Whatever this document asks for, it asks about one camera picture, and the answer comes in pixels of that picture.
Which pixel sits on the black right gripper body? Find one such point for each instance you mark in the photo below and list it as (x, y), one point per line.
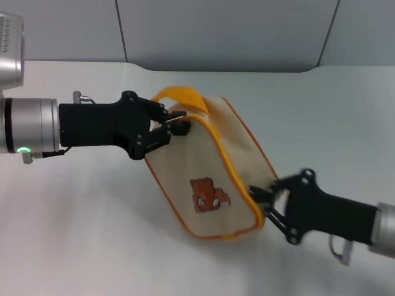
(327, 209)

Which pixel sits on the cream food bag orange trim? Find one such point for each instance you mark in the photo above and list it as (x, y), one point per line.
(210, 166)

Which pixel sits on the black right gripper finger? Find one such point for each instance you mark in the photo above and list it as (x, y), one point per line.
(277, 220)
(268, 189)

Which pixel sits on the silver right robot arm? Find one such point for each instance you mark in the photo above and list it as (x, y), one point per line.
(384, 229)

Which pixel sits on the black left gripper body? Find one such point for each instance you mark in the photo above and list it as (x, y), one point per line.
(98, 126)

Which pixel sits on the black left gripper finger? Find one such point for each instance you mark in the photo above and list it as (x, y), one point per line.
(160, 110)
(179, 129)

